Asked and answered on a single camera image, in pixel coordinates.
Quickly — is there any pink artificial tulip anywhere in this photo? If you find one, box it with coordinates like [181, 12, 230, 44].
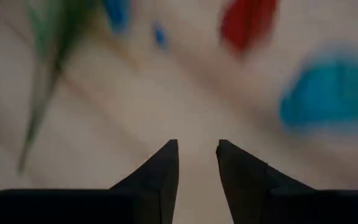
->
[17, 0, 96, 175]

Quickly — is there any red glass vase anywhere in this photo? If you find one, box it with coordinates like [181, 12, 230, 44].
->
[219, 0, 279, 58]

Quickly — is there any teal glass vase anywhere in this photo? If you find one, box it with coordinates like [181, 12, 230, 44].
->
[278, 52, 358, 134]

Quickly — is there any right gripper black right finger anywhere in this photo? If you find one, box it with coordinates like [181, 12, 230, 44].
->
[215, 139, 316, 224]

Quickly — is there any blue artificial flower bunch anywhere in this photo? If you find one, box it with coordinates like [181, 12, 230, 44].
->
[103, 0, 169, 50]

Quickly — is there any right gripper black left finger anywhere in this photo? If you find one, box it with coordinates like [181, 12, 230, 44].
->
[109, 139, 180, 224]

